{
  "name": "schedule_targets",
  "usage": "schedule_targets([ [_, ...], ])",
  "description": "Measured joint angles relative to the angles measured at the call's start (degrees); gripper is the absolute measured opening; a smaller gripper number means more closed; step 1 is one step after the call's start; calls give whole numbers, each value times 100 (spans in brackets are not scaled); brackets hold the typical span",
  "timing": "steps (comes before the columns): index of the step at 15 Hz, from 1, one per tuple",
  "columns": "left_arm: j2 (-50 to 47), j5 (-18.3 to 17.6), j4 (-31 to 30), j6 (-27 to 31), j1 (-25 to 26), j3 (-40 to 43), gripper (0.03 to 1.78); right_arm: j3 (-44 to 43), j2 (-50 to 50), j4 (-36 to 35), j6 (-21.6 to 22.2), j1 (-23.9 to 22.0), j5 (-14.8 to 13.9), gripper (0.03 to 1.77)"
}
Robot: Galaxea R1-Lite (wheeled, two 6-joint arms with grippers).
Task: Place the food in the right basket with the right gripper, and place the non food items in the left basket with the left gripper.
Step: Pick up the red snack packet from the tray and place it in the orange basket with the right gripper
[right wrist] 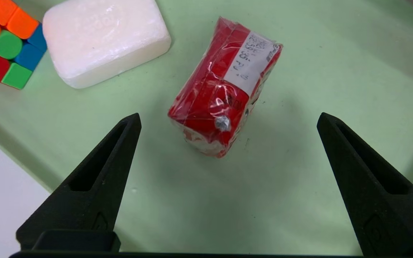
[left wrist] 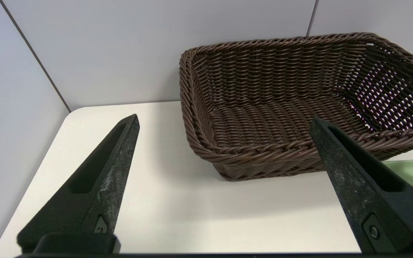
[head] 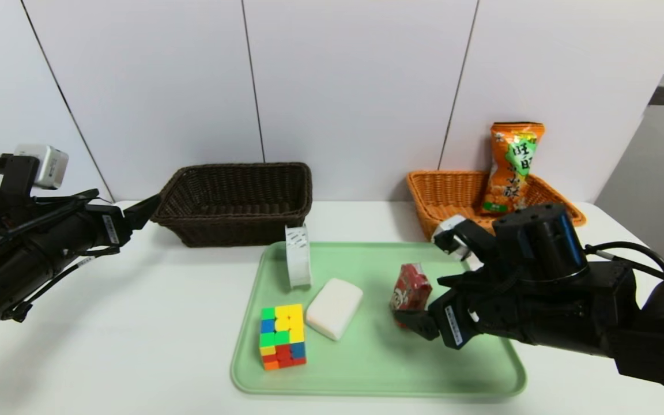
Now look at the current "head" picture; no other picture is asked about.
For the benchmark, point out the dark wall plate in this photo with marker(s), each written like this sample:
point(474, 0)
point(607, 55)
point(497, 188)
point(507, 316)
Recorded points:
point(660, 95)

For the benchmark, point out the white soap bar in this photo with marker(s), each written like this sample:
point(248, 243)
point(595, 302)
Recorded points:
point(335, 308)

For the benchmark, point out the white tape roll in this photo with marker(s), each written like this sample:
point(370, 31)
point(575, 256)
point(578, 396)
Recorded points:
point(298, 259)

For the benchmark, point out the camera black mount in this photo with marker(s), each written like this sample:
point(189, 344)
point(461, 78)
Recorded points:
point(21, 173)
point(479, 239)

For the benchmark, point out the green plastic tray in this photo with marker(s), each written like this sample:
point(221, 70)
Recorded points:
point(378, 357)

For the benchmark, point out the orange wicker basket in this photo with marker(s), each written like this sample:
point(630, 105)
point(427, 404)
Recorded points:
point(441, 202)

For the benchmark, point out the multicoloured puzzle cube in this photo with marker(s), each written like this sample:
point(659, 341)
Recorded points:
point(283, 337)

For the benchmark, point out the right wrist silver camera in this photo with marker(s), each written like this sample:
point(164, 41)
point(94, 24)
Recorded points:
point(447, 230)

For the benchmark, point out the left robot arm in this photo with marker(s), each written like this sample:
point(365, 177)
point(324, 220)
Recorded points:
point(21, 253)

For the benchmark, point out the left camera black mount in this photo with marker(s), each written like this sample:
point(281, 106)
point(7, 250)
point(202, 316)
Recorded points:
point(21, 173)

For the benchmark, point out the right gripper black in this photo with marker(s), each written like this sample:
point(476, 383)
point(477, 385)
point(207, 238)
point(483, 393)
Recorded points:
point(452, 324)

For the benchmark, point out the orange snack bag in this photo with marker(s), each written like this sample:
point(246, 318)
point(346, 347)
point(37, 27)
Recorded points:
point(510, 173)

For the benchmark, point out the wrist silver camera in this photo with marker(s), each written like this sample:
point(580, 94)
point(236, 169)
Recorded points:
point(49, 166)
point(447, 230)

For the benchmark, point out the small red snack pack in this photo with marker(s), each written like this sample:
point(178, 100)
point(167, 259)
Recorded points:
point(410, 291)

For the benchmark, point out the dark brown wicker basket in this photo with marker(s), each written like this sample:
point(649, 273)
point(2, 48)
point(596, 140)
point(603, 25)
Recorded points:
point(234, 230)

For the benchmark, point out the right camera black mount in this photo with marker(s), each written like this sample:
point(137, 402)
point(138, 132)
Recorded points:
point(479, 239)

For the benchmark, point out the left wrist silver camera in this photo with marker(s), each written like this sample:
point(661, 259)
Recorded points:
point(49, 166)

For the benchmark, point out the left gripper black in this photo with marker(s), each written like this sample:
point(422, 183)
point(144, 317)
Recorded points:
point(111, 228)

